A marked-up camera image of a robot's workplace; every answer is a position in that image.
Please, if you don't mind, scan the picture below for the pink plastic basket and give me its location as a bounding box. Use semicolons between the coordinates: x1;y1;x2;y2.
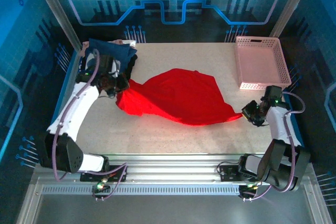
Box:
234;35;292;91

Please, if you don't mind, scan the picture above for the red t-shirt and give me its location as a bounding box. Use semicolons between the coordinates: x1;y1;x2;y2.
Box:
115;68;244;127

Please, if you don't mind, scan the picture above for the navy t-shirt with white print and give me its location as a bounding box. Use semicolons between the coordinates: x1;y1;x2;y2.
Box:
83;37;139;74

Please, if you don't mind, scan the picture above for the aluminium mounting beam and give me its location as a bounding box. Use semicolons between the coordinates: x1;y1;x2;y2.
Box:
31;153;316;185

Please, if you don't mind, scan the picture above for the grey metal panel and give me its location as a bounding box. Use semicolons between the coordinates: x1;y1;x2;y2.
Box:
15;182;333;224

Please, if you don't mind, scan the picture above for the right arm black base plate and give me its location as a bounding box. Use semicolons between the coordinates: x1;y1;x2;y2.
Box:
217;162;268;183

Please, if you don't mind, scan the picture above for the aluminium frame post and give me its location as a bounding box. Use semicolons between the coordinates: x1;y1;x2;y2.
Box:
265;0;317;50
28;0;82;52

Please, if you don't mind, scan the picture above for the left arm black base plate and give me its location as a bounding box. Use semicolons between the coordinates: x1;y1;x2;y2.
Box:
79;165;128;183

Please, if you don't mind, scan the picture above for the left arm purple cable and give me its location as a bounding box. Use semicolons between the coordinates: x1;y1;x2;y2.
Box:
51;48;129;201

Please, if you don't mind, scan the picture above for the slotted grey cable duct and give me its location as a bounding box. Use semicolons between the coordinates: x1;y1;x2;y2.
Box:
41;184;244;196

